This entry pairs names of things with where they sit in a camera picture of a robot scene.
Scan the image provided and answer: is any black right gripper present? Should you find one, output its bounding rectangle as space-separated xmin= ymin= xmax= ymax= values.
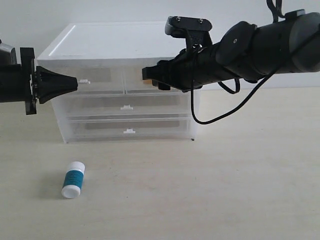
xmin=141 ymin=43 xmax=225 ymax=92

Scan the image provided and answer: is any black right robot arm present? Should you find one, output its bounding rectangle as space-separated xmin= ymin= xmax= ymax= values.
xmin=142 ymin=10 xmax=320 ymax=92

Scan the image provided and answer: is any clear bottom wide drawer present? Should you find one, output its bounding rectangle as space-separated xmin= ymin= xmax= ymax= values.
xmin=58 ymin=114 xmax=197 ymax=143

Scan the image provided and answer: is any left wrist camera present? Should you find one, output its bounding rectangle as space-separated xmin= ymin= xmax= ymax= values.
xmin=0 ymin=40 xmax=17 ymax=66

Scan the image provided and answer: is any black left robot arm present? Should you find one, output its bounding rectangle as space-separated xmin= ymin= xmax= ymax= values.
xmin=0 ymin=42 xmax=78 ymax=115

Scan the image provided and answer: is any clear middle wide drawer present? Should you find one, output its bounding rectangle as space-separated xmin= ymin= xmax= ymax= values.
xmin=51 ymin=94 xmax=190 ymax=118

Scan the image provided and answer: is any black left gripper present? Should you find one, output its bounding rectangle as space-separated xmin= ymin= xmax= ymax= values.
xmin=15 ymin=47 xmax=78 ymax=115

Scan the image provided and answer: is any white plastic drawer cabinet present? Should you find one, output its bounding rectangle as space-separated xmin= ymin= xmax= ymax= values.
xmin=37 ymin=21 xmax=200 ymax=143

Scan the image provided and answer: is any white bottle teal label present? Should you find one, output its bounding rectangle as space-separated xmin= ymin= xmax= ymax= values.
xmin=61 ymin=161 xmax=86 ymax=199

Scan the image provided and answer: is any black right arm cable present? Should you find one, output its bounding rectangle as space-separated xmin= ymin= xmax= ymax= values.
xmin=189 ymin=44 xmax=273 ymax=125

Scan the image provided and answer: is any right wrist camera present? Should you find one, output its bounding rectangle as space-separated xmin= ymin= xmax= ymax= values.
xmin=164 ymin=16 xmax=213 ymax=49

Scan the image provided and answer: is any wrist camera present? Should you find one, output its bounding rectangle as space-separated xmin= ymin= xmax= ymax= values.
xmin=164 ymin=16 xmax=213 ymax=49
xmin=0 ymin=40 xmax=17 ymax=66

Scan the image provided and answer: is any clear wide drawer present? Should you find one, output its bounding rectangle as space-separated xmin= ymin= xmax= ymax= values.
xmin=58 ymin=114 xmax=197 ymax=143
xmin=51 ymin=94 xmax=190 ymax=118

